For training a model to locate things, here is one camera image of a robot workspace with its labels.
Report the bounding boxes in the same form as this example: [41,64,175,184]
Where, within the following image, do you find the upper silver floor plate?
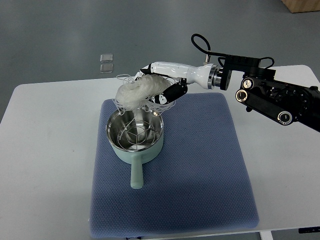
[100,53,113,63]

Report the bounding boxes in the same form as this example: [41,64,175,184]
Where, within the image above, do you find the wooden box corner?
[281,0,320,14]

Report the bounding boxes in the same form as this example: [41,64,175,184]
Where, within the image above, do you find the blue quilted mat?
[89,92,259,238]

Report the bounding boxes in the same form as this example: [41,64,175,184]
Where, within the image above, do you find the wire steamer rack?
[117,124,156,150]

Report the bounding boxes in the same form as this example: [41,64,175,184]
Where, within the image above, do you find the mint green steel pot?
[106,109,164,190]

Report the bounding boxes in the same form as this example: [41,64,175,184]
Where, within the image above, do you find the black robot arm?
[191,33,320,131]

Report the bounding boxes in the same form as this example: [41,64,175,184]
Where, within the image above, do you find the white vermicelli bundle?
[113,74,176,126]

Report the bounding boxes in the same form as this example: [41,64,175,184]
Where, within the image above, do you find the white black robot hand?
[134,61,222,105]

